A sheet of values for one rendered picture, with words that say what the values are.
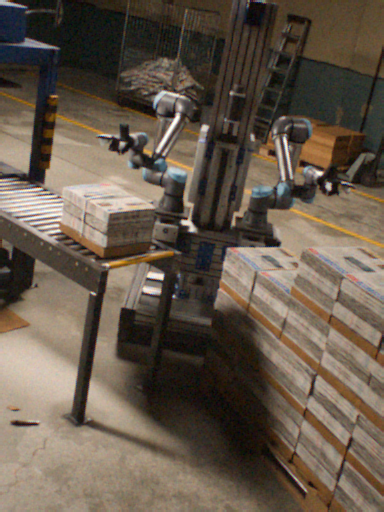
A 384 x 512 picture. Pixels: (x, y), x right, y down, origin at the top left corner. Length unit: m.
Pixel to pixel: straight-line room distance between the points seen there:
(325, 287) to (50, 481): 1.43
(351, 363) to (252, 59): 1.92
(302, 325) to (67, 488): 1.23
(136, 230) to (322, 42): 7.92
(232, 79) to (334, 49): 6.80
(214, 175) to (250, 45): 0.75
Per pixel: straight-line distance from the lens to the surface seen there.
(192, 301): 4.55
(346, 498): 3.21
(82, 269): 3.36
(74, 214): 3.55
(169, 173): 4.17
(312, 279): 3.22
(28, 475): 3.31
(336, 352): 3.13
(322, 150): 9.78
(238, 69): 4.22
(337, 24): 10.99
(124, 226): 3.40
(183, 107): 4.08
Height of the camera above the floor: 2.06
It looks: 20 degrees down
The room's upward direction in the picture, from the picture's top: 11 degrees clockwise
